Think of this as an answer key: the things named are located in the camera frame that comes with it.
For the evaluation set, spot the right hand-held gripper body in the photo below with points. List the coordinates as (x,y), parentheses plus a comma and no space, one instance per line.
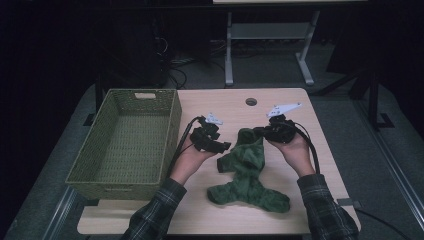
(281,131)

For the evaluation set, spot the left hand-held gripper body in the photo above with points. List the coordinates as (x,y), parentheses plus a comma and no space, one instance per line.
(205,135)

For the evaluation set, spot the dark green garment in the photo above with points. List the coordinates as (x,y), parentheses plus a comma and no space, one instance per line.
(246,180)

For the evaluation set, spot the green woven basket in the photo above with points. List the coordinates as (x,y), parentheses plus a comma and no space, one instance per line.
(126,146)

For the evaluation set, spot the person's right hand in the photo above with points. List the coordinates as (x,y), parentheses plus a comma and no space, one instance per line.
(296,155)

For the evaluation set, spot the person's left hand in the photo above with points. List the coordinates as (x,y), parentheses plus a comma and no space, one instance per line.
(190,161)

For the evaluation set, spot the grey tape strip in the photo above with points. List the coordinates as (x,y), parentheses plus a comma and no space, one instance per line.
(346,202)

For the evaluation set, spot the black metal stand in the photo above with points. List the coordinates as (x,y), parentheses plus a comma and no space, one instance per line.
(374,100)

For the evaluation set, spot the grey metal desk frame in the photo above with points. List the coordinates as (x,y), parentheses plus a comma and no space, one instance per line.
(270,31)

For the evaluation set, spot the black metal post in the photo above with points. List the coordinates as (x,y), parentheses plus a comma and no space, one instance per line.
(99,93)

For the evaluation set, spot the metal floor rail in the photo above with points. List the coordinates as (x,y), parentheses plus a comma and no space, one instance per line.
(58,213)
(390,166)

